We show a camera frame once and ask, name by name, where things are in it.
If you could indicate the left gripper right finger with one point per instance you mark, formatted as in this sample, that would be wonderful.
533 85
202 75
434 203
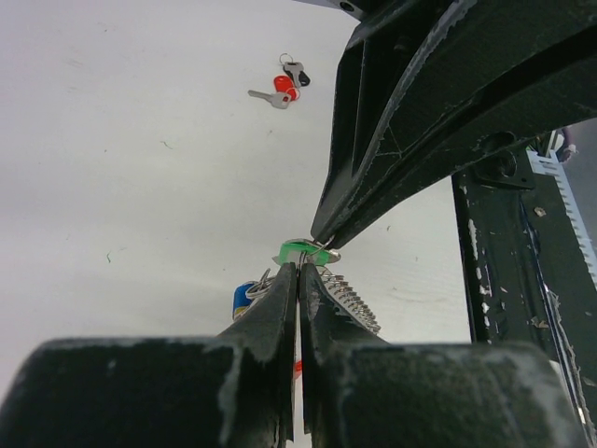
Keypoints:
361 391

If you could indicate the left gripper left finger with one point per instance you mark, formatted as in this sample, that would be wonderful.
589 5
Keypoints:
235 389

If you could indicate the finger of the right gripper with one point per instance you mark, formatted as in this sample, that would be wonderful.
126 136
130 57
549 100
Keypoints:
366 77
487 76

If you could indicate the red tag key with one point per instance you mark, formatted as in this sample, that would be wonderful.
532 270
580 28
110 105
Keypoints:
286 86

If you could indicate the blue tag key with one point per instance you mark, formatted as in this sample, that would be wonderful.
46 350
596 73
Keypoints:
249 293

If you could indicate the green tag key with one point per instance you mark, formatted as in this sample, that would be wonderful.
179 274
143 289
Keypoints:
300 251

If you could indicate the slotted cable duct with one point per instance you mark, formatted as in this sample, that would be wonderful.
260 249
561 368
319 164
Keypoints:
544 161

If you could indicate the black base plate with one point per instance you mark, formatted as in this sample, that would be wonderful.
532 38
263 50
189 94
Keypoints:
526 280

